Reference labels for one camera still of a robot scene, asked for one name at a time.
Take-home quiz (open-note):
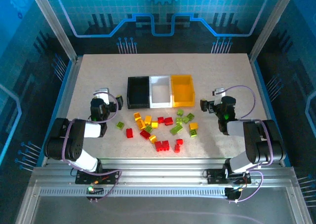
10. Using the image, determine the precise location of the long green lego brick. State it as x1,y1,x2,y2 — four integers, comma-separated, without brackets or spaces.
170,124,184,135

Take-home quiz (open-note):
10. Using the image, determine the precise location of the black plastic bin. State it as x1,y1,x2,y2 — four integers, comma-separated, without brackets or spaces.
127,76,151,110

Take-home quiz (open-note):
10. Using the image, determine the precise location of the yellow plastic bin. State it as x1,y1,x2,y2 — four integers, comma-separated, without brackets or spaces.
170,74,196,108

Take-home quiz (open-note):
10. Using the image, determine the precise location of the white plastic bin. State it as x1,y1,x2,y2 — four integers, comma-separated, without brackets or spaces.
149,75,173,109

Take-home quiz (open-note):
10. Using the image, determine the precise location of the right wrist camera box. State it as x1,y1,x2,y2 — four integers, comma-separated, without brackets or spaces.
213,87,227,105

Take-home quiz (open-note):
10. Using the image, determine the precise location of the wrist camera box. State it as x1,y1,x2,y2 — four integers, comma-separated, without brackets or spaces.
93,87,110,105
213,87,227,105

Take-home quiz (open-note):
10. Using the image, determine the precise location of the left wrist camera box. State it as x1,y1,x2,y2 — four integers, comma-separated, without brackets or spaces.
93,87,110,105

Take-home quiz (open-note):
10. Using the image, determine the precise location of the blue edged side rail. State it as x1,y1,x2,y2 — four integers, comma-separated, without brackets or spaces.
249,56,292,167
40,57,83,167

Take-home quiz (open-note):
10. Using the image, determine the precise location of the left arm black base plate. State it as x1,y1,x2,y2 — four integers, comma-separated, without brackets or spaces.
75,169,121,185

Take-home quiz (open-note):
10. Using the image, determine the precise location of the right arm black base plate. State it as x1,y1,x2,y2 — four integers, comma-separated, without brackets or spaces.
203,168,252,185

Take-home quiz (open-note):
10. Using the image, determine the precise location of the left arm base purple cable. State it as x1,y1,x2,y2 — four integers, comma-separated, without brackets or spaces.
90,169,123,203

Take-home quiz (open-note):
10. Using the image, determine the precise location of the arm base purple cable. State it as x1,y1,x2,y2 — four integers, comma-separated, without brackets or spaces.
228,169,263,204
90,169,123,203

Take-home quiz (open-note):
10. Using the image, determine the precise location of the wide aluminium mounting rail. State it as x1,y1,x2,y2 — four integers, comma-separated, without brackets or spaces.
31,157,298,190

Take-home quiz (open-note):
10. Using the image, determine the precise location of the right arm base purple cable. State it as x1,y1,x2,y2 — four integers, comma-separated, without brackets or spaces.
228,169,263,204

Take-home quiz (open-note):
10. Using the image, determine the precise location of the slotted grey cable duct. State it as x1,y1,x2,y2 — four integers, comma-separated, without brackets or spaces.
39,187,229,198

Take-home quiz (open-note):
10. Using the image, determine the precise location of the aluminium frame post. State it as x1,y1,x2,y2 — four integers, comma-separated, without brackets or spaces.
27,0,80,62
248,0,298,62

